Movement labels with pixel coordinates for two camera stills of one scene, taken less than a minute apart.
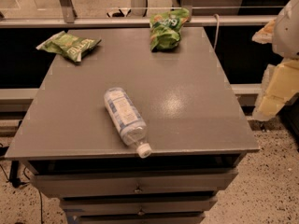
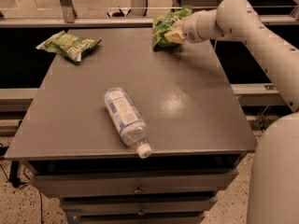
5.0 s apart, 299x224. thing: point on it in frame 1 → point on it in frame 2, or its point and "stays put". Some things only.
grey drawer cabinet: [195, 127] stays put
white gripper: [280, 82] → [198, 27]
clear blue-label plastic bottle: [128, 119] stays put
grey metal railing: [130, 21] stays put
